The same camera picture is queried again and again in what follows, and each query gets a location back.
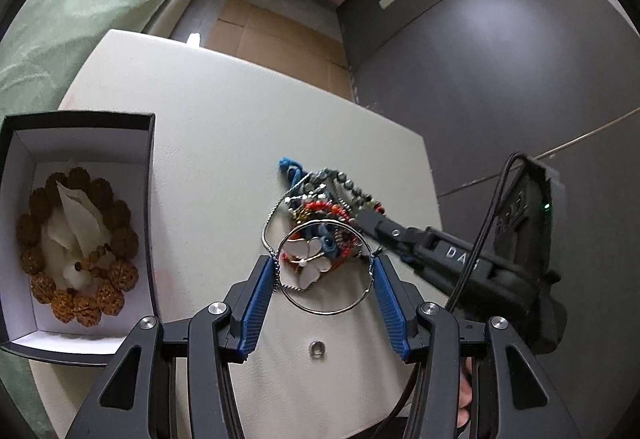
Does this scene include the silver hoop bangle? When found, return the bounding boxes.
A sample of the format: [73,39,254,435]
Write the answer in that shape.
[276,220,376,316]

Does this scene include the red bead bracelet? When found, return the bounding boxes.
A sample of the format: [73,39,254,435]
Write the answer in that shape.
[292,200,358,265]

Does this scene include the small brown bead bracelet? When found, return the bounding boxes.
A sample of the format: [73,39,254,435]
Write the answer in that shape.
[74,243,113,276]

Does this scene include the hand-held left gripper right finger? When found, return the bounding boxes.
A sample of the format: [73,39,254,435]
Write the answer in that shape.
[372,255,583,439]

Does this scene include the white flower pendant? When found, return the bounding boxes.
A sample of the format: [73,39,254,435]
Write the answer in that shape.
[287,236,333,290]

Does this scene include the silver chain necklace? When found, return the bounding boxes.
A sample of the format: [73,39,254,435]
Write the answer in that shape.
[261,179,301,292]

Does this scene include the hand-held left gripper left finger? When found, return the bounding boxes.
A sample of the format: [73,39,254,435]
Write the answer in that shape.
[65,255,281,439]

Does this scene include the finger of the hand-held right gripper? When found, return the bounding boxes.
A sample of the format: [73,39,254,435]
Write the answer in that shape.
[356,210,426,265]

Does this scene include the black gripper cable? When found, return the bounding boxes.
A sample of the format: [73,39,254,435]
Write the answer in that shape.
[370,151,533,439]

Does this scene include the black jewelry box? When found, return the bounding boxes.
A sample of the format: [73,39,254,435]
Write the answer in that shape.
[0,113,157,366]

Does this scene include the teal cord bracelet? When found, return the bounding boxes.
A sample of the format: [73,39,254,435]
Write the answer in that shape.
[307,224,341,260]

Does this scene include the large brown bead bracelet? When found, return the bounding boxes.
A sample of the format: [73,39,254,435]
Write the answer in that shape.
[15,168,140,326]

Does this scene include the flat cardboard sheets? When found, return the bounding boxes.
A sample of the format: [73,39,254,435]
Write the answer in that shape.
[205,0,351,100]

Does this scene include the green bedsheet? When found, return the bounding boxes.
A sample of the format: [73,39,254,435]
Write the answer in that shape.
[0,0,251,120]

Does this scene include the white tissue paper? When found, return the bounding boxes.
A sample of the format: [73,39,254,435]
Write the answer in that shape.
[42,181,101,292]

